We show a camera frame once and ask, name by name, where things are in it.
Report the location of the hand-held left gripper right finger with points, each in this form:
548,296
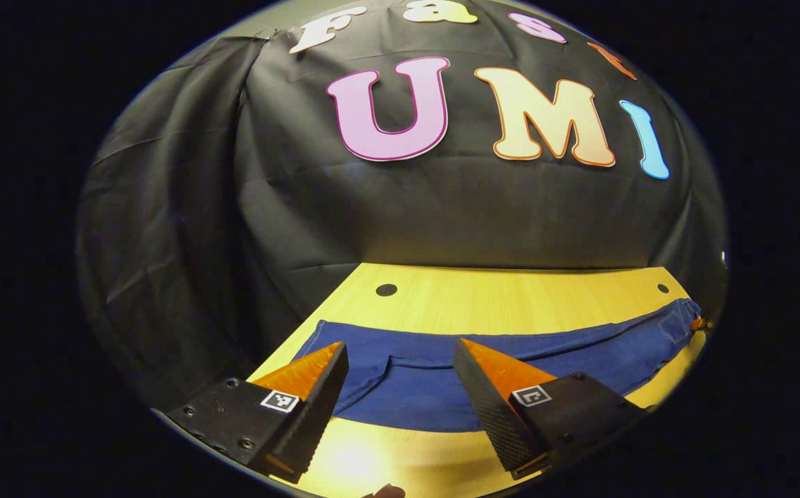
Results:
486,415

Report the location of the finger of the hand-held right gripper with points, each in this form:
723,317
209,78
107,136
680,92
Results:
699,323

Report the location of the black backdrop cloth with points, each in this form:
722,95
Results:
441,214

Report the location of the blue denim jeans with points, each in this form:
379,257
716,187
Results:
406,387

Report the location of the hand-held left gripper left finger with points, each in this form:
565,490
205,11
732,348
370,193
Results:
317,422

